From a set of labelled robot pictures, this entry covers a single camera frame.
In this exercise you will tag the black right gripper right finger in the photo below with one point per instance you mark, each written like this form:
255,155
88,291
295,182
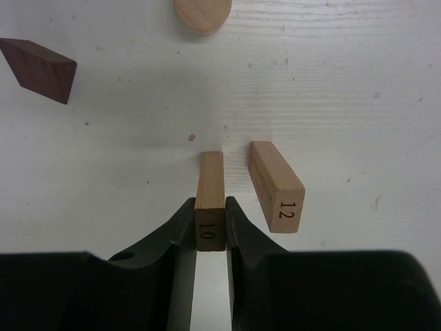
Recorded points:
272,288

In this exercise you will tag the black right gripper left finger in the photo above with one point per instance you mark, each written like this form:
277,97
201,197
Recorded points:
147,286

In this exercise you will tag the wooden block numbered 12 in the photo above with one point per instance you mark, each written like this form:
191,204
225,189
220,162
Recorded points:
280,192

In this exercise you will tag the light wooden cylinder block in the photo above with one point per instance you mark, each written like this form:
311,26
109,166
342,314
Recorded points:
203,17

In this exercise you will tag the dark red wooden cube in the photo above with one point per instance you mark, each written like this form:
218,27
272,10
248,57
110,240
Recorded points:
40,69

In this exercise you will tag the wooden block numbered 10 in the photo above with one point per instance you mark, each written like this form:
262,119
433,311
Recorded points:
209,209

